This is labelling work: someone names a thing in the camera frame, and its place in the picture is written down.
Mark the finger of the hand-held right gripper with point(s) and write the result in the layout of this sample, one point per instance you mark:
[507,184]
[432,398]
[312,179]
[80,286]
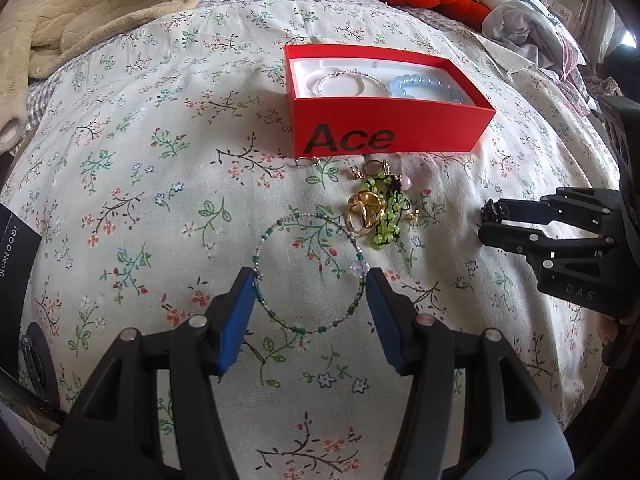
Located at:
[510,240]
[525,212]

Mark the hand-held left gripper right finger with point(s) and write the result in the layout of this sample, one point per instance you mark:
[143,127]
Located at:
[387,320]

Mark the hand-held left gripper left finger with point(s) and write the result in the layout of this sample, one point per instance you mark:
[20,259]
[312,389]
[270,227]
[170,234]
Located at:
[235,320]

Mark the small gold earring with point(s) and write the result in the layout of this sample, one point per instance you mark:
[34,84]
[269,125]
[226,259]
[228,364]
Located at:
[355,173]

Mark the red cardboard box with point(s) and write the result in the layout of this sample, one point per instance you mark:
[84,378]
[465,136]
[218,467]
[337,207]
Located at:
[390,125]

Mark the person's right hand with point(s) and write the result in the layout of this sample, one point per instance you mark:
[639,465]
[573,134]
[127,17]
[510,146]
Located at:
[609,334]

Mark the pile of light clothes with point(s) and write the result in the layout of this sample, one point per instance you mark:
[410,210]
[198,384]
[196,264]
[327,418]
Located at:
[530,30]

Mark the dark round pouch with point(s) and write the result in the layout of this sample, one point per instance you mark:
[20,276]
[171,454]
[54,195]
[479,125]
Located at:
[37,365]

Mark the black phone box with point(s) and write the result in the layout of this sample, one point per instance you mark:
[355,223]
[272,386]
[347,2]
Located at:
[12,260]

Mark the beige fleece blanket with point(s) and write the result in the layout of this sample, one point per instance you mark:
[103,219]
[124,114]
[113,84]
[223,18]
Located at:
[85,10]

